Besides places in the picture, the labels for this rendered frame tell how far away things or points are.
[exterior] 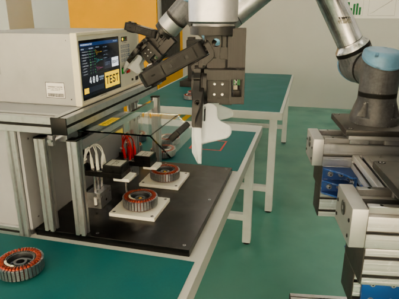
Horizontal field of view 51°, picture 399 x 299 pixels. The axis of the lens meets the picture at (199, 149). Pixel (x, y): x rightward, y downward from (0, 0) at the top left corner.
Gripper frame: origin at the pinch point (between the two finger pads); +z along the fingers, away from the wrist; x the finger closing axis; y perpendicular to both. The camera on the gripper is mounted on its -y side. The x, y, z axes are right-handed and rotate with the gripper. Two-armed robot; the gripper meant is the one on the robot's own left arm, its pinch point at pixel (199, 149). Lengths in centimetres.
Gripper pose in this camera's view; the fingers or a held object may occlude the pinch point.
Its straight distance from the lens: 69.7
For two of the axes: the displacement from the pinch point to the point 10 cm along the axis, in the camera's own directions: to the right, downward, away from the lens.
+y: 9.9, 0.3, -1.0
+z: 0.0, 9.5, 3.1
